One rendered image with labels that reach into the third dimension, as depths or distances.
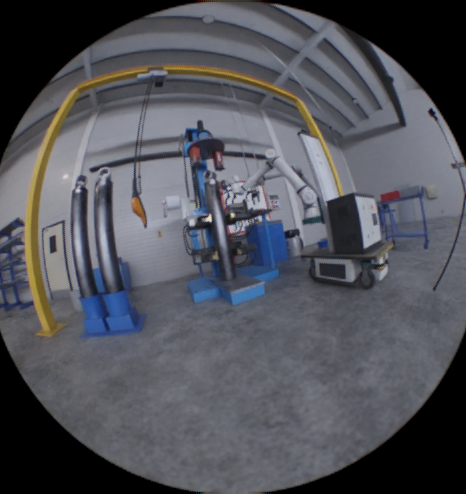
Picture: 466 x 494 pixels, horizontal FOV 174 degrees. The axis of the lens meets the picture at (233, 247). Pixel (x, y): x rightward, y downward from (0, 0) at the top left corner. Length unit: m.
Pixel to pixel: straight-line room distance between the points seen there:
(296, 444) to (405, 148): 12.05
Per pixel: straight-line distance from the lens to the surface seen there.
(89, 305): 1.71
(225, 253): 1.90
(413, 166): 11.65
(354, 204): 1.42
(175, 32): 6.75
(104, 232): 1.57
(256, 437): 0.64
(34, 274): 2.36
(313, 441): 0.63
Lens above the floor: 0.61
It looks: 2 degrees down
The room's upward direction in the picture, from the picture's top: 11 degrees counter-clockwise
